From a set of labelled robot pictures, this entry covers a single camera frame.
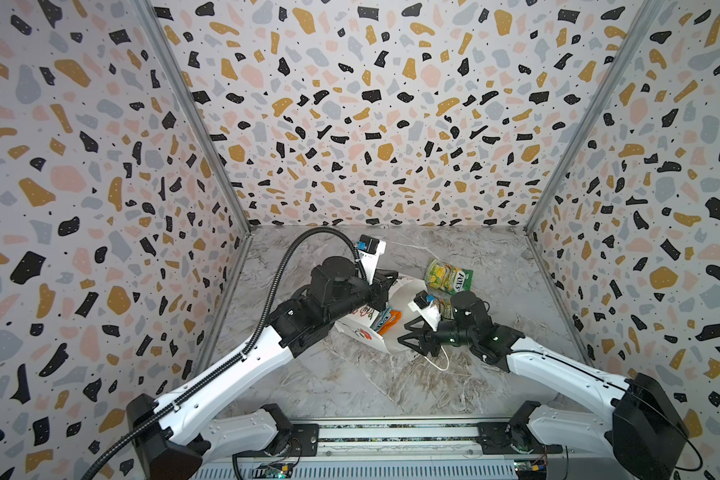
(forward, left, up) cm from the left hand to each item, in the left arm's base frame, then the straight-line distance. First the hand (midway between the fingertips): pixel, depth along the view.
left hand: (400, 271), depth 64 cm
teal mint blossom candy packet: (-4, -10, -8) cm, 14 cm away
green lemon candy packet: (+21, -19, -33) cm, 43 cm away
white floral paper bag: (-6, +8, -13) cm, 17 cm away
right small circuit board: (-33, -32, -36) cm, 58 cm away
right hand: (-5, -1, -19) cm, 19 cm away
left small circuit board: (-32, +29, -36) cm, 56 cm away
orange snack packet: (+4, -1, -28) cm, 28 cm away
